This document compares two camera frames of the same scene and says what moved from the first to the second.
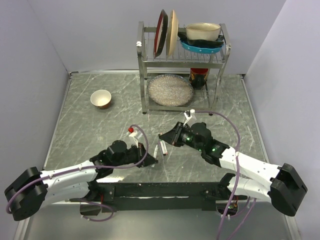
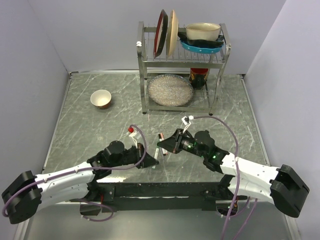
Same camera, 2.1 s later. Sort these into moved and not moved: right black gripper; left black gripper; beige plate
Moved: right black gripper
Not moved: left black gripper; beige plate
